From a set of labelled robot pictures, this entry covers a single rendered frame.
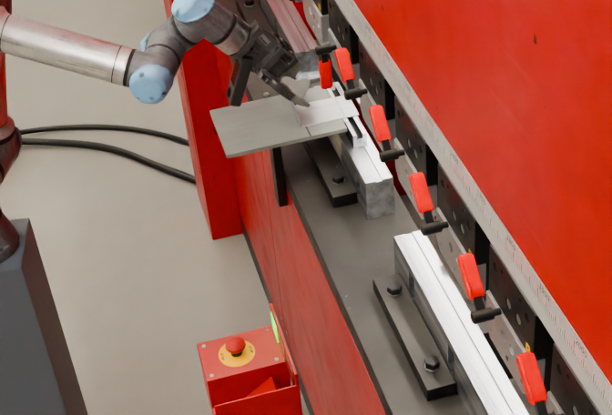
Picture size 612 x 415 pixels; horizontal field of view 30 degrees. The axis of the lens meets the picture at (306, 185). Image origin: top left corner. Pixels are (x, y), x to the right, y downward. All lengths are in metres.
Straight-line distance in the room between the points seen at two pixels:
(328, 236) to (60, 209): 1.82
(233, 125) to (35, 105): 2.21
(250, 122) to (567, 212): 1.26
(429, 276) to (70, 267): 1.87
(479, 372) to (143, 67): 0.84
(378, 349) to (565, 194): 0.86
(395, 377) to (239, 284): 1.57
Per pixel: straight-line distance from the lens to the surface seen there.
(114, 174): 4.07
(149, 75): 2.14
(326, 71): 2.20
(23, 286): 2.57
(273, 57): 2.30
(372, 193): 2.29
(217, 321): 3.41
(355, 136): 2.36
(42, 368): 2.74
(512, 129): 1.38
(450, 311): 1.99
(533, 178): 1.35
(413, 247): 2.12
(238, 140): 2.38
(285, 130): 2.39
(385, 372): 2.02
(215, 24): 2.23
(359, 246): 2.27
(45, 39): 2.20
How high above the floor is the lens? 2.36
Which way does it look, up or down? 38 degrees down
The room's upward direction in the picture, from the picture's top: 6 degrees counter-clockwise
